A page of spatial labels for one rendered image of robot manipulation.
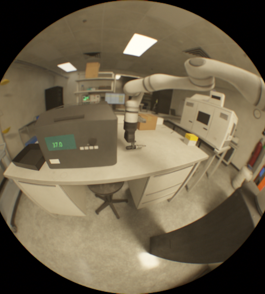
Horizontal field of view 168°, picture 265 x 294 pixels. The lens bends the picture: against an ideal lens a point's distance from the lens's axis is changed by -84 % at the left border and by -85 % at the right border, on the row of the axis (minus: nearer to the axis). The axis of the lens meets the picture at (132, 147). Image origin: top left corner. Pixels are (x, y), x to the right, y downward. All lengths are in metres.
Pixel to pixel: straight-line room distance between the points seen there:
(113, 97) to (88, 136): 2.02
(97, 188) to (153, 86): 0.73
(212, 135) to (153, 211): 1.30
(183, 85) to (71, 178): 0.61
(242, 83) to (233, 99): 4.26
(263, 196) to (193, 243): 0.35
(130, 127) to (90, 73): 2.23
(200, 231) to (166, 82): 0.62
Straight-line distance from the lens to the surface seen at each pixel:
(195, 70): 0.30
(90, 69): 2.59
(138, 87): 0.41
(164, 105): 2.90
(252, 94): 0.32
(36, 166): 0.61
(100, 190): 0.73
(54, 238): 1.51
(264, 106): 0.34
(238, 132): 4.14
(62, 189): 0.68
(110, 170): 0.46
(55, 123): 0.42
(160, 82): 0.37
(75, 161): 0.47
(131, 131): 0.48
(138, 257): 1.27
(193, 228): 0.53
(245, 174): 2.88
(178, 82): 0.37
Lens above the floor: 1.23
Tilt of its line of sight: 30 degrees down
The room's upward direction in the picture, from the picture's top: 7 degrees clockwise
